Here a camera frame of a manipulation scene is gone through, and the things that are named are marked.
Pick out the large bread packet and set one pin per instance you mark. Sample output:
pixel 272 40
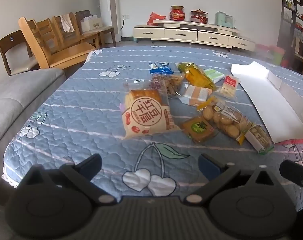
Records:
pixel 146 115

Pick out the red plastic bag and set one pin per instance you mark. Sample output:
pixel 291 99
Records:
pixel 154 18

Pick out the red roofed gift box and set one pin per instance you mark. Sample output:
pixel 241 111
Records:
pixel 199 17

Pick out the blue cherry print quilt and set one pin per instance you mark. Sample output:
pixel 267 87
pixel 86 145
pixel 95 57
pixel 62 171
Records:
pixel 79 110

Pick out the dark chair pale seat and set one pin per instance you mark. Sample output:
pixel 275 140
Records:
pixel 106 31

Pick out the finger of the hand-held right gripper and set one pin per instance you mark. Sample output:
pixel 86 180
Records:
pixel 295 173

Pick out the cream tv cabinet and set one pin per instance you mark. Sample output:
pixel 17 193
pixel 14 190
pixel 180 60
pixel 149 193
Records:
pixel 191 33

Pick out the white paper box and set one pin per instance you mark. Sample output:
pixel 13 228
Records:
pixel 91 23

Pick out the red round jar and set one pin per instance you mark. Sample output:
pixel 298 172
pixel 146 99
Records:
pixel 177 13

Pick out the large light wooden chair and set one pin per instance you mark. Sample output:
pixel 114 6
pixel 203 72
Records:
pixel 61 53

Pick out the white standing air conditioner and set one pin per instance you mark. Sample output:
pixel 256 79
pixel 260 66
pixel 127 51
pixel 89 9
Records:
pixel 109 10

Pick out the dark wooden display shelf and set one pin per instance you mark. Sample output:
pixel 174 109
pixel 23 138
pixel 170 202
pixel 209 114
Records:
pixel 296 17

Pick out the white towel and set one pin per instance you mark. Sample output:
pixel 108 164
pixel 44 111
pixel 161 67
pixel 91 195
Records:
pixel 67 23

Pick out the wall socket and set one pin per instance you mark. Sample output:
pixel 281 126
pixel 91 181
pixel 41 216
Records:
pixel 126 17

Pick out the mint green appliance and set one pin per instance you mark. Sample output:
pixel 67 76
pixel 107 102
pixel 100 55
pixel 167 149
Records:
pixel 222 20

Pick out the orange striped white packet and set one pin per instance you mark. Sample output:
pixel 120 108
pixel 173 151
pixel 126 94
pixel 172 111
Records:
pixel 195 95

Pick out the clear brown snack packet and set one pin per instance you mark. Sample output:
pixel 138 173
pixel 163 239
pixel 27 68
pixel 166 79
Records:
pixel 170 83

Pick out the nut bar packet green edge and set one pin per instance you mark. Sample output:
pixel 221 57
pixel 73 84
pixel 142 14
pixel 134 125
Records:
pixel 259 137

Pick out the white cardboard box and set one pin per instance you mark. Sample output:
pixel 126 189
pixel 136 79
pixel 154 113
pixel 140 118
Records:
pixel 261 92

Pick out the pink basin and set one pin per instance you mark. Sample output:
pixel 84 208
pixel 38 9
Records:
pixel 262 48

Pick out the green bucket pink rim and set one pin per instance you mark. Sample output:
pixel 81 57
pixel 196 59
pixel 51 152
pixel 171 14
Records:
pixel 277 55

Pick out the grey sofa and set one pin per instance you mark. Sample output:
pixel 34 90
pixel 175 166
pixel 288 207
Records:
pixel 14 97

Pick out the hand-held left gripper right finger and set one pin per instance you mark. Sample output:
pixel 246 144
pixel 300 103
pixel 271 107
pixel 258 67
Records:
pixel 207 166

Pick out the blue cookie packet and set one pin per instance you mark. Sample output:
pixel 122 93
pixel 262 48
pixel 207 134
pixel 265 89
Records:
pixel 161 68

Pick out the green and white packet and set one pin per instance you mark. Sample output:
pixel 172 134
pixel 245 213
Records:
pixel 214 75

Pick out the round biscuit packet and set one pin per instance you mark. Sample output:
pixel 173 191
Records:
pixel 224 120

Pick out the orange packet green label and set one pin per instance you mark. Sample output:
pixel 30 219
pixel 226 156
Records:
pixel 199 128

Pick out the red label candy packet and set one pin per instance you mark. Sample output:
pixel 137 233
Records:
pixel 230 86

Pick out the yellow chip packet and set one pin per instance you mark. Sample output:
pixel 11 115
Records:
pixel 195 76

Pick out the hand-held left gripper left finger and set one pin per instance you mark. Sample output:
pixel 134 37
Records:
pixel 91 164

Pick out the dark brown chair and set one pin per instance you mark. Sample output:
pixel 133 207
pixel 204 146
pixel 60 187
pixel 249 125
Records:
pixel 15 52

